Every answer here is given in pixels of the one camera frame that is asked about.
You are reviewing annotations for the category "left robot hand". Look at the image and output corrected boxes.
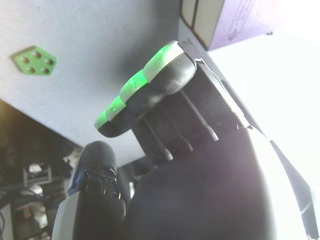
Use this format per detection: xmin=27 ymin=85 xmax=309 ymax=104
xmin=51 ymin=39 xmax=320 ymax=240

